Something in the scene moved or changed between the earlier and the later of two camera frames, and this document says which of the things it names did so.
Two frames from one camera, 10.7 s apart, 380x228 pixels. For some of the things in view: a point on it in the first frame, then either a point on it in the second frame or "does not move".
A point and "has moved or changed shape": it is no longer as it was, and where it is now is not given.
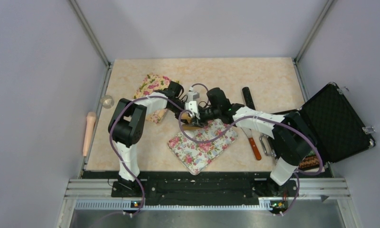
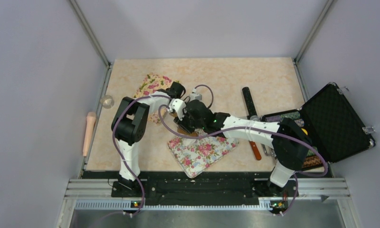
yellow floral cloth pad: [151, 82] does not move
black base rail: [201, 188] does not move
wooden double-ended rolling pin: [187, 117] has moved or changed shape
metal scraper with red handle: [248, 132] does not move
